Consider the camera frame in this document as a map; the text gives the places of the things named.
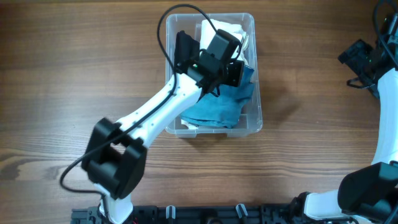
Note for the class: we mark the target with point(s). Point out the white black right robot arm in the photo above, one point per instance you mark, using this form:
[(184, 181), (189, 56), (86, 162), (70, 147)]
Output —
[(371, 192)]

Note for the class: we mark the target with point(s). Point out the clear plastic storage container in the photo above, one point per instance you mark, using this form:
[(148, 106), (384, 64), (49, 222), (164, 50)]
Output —
[(250, 120)]

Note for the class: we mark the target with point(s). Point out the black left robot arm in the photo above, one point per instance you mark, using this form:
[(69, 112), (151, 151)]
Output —
[(115, 157)]

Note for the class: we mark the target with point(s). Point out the blue denim jeans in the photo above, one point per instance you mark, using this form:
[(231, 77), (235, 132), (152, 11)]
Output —
[(222, 111)]

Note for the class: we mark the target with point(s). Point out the cream white garment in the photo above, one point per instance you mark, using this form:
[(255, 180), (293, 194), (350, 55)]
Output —
[(207, 34)]

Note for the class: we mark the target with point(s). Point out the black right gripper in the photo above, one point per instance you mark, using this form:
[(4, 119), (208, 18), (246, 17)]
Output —
[(352, 56)]

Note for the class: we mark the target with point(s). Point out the black garment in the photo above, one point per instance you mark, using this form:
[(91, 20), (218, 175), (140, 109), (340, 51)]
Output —
[(186, 53)]

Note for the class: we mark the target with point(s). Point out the white printed t-shirt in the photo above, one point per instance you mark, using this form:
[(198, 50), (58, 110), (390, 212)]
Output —
[(189, 125)]

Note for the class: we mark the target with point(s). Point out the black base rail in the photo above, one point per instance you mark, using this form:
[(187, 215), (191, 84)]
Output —
[(261, 214)]

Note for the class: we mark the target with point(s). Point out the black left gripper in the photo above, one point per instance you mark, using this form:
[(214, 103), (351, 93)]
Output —
[(237, 79)]

